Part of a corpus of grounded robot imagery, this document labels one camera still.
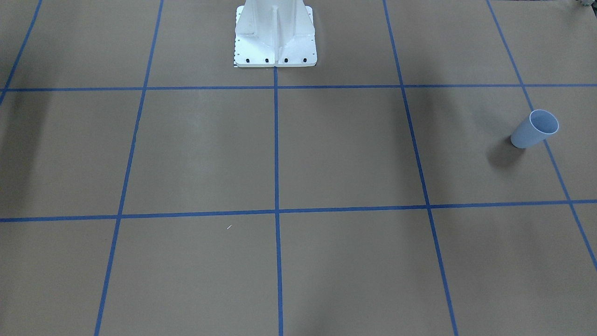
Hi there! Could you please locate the light blue plastic cup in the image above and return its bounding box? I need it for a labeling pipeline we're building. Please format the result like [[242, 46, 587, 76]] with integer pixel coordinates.
[[510, 109, 560, 149]]

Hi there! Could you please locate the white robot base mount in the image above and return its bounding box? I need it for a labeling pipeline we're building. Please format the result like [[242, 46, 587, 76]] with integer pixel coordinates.
[[233, 0, 318, 68]]

